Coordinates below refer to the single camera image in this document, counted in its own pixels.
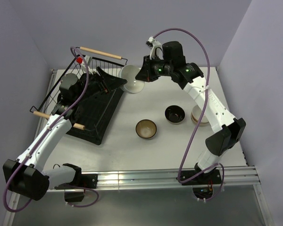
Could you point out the aluminium mounting rail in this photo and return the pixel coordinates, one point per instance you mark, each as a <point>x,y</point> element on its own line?
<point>136,180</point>

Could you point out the beige bowl black inside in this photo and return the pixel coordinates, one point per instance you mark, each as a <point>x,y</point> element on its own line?
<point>174,114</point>

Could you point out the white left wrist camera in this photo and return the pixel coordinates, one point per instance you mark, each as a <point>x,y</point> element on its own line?
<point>88,60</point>

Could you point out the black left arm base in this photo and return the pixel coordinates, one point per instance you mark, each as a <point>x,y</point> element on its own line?
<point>85,188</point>

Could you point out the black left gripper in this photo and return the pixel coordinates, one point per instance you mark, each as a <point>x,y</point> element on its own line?
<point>106,83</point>

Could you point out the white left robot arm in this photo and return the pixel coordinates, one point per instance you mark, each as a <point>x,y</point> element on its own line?
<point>37,154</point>

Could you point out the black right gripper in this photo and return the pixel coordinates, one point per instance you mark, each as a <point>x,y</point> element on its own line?
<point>145,73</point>

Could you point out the black wire dish rack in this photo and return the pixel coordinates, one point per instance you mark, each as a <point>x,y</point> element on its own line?
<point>74,90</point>

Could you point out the cream bowl brown base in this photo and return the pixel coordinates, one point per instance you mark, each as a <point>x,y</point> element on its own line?
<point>195,115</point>

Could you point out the black plastic drip tray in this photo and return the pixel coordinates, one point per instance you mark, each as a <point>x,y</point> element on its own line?
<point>97,113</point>

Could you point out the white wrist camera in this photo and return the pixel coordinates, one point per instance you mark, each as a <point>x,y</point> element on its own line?
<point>153,44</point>
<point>88,60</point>

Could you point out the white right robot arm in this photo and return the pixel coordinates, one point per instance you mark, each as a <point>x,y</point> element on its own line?
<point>168,60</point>

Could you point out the white ceramic bowl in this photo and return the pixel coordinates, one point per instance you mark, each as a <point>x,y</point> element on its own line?
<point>129,73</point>

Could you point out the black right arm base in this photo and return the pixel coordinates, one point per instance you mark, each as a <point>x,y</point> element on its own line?
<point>207,181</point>

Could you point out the wooden rack handle far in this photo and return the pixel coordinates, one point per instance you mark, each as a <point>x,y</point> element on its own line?
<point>101,53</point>

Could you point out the tan bowl dark rim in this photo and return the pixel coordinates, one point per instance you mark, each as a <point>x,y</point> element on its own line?
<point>146,129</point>

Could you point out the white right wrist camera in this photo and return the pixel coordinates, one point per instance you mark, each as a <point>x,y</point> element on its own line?
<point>153,44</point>

